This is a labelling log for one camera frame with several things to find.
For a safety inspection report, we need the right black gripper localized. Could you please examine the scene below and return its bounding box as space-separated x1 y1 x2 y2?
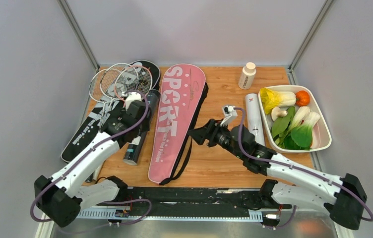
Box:
187 119 244 160

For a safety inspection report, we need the black shuttlecock tube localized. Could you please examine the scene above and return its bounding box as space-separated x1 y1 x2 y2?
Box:
123 89 161 166

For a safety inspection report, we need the white shuttlecock tube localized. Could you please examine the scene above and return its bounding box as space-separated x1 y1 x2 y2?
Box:
245 93 265 146

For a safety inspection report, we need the pink racket cover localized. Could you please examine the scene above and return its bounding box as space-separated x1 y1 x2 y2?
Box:
148 63 209 185

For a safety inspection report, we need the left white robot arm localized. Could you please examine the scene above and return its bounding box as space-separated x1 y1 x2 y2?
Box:
30 90 150 228

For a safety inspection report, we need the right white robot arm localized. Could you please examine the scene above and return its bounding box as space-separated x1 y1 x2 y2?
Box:
187 105 373 230

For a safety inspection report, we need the white racket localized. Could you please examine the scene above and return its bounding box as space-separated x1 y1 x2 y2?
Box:
101 63 139 116
88 68 113 130

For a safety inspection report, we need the black racket cover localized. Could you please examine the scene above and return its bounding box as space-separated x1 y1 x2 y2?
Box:
61 60 161 163

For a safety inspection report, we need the white racket outer left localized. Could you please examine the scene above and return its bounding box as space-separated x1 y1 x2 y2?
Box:
88 68 113 130

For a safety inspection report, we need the beige plastic bottle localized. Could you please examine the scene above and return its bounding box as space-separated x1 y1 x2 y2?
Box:
238 62 256 90

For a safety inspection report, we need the mushroom toy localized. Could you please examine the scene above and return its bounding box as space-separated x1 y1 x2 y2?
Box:
271 107 288 121

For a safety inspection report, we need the yellow napa cabbage toy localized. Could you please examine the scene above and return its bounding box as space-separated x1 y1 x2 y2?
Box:
259 88 297 115

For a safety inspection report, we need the green leaf vegetable toy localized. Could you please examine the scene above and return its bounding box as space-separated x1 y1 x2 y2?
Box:
271 106 296 138

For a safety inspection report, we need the bok choy toy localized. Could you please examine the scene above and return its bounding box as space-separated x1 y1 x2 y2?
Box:
290 112 320 150

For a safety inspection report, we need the orange tomato toy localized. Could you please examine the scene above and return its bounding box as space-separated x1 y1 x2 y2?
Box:
295 90 311 107

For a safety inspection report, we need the white plastic tray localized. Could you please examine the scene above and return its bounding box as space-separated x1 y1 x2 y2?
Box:
258 85 332 153

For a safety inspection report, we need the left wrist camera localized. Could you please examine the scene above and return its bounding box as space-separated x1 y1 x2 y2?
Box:
124 92 143 111

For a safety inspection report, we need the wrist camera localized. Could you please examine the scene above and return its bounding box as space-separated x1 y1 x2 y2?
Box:
220 105 238 127
124 92 143 111

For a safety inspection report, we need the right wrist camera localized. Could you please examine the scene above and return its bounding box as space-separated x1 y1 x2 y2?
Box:
220 105 238 127

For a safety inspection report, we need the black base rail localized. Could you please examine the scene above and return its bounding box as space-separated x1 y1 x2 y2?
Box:
101 187 292 219

